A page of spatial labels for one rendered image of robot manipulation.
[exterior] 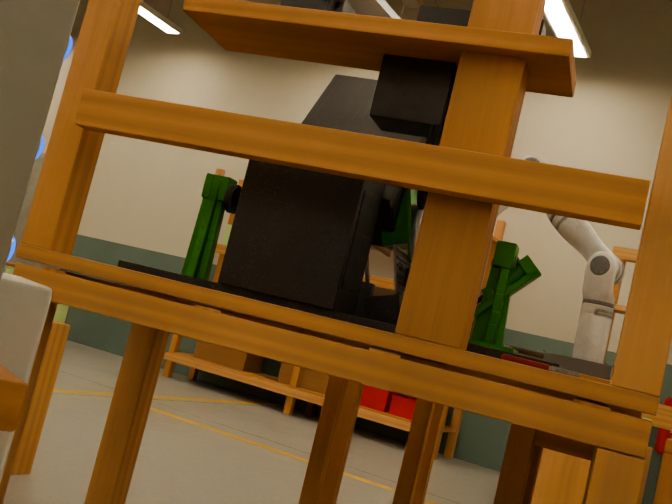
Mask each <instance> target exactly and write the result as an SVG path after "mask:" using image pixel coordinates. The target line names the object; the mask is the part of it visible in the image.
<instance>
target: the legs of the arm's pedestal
mask: <svg viewBox="0 0 672 504"><path fill-rule="evenodd" d="M543 448H547V449H550V450H554V451H558V452H561V453H565V454H568V455H572V456H576V457H579V458H583V459H587V460H590V461H591V459H592V455H593V450H594V446H593V445H590V444H586V443H582V442H578V441H575V440H571V439H567V438H566V437H562V436H559V435H555V434H551V433H547V432H544V431H540V430H536V429H532V428H528V427H525V426H521V425H517V424H513V423H511V426H510V431H509V435H508V440H507V444H506V449H505V453H504V458H503V462H502V467H501V471H500V476H499V480H498V485H497V489H496V494H495V498H494V503H493V504H531V502H532V497H533V493H534V488H535V484H536V479H537V474H538V470H539V465H540V461H541V456H542V452H543Z"/></svg>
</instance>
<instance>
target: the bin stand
mask: <svg viewBox="0 0 672 504"><path fill-rule="evenodd" d="M363 389H364V385H363V384H361V383H359V382H355V381H351V380H347V379H343V378H340V377H336V376H332V375H330V376H329V380H328V384H327V388H326V392H325V396H324V400H323V405H322V409H321V413H320V417H319V421H318V425H317V429H316V433H315V437H314V442H313V446H312V450H311V454H310V458H309V462H308V466H307V470H306V474H305V478H304V483H303V487H302V491H301V495H300V499H299V503H298V504H336V501H337V497H338V493H339V489H340V485H341V480H342V476H343V472H344V468H345V464H346V460H347V455H348V451H349V447H350V443H351V439H352V434H353V430H354V426H355V422H356V418H357V414H358V409H359V405H360V401H361V397H362V393H363ZM445 409H446V406H445V405H442V404H438V403H434V402H430V401H427V400H423V399H419V398H417V400H416V404H415V409H414V413H413V417H412V422H411V426H410V430H409V434H408V439H407V443H406V447H405V452H404V456H403V460H402V464H401V469H400V473H399V477H398V482H397V486H396V490H395V494H394V499H393V503H392V504H424V500H425V496H426V491H427V487H428V483H429V478H430V474H431V470H432V465H433V461H434V457H435V452H436V448H437V444H438V439H439V435H440V430H441V426H442V422H443V417H444V413H445Z"/></svg>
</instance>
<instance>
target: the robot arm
mask: <svg viewBox="0 0 672 504"><path fill-rule="evenodd" d="M521 159H522V160H528V161H534V162H541V163H544V162H543V161H542V160H540V159H539V158H537V157H535V156H531V155H528V156H524V157H523V158H521ZM508 207H509V206H503V205H499V209H498V214H497V216H498V215H499V214H500V213H501V212H503V211H504V210H505V209H507V208H508ZM546 215H547V217H548V219H549V221H550V222H551V224H552V225H553V226H554V228H555V229H556V230H557V231H558V233H559V234H560V235H561V236H562V237H563V238H564V239H565V240H566V241H567V242H568V243H569V244H570V245H571V246H573V247H574V248H575V249H576V250H577V251H578V252H579V253H580V254H581V255H582V256H583V257H584V258H585V260H586V261H587V265H586V270H585V275H584V282H583V288H582V293H583V301H582V306H581V311H580V317H579V322H578V327H577V332H576V337H575V342H574V347H573V352H572V357H573V358H578V359H582V360H587V361H592V362H596V363H601V364H603V362H604V357H605V352H606V347H607V342H608V337H609V332H610V327H611V322H612V316H613V311H614V306H615V298H614V295H613V288H614V285H616V284H618V283H620V282H621V281H622V279H623V277H624V274H625V269H624V265H623V263H622V262H621V260H620V259H619V258H617V257H616V256H615V255H614V254H613V253H612V252H611V251H610V250H609V249H608V248H607V247H606V246H605V245H604V243H603V242H602V241H601V240H600V239H599V237H598V236H597V234H596V233H595V231H594V230H593V228H592V227H591V225H590V224H589V223H588V221H586V220H580V219H575V218H569V217H564V216H558V215H553V214H547V213H546Z"/></svg>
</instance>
